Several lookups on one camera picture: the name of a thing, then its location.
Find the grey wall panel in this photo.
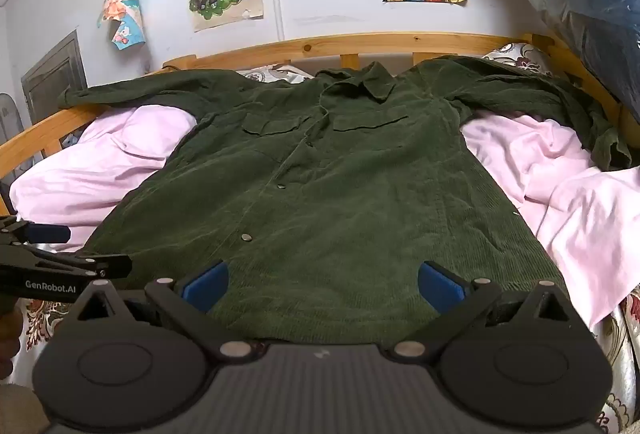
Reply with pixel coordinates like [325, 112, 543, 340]
[21, 30, 90, 150]

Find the green corduroy jacket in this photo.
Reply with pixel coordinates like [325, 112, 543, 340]
[57, 56, 633, 346]

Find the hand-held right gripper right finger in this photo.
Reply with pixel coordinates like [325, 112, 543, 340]
[387, 260, 576, 364]

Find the curled small wall poster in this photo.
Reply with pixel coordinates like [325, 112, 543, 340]
[96, 0, 147, 51]

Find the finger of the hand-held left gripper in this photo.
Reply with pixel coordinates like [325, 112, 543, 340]
[47, 253, 134, 281]
[0, 215, 72, 249]

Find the wooden bed frame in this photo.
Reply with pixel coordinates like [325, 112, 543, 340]
[0, 31, 640, 185]

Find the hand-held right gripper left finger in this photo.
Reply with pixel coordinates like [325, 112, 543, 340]
[74, 259, 256, 364]

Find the pink bed sheet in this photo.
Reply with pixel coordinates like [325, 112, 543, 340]
[9, 105, 640, 330]

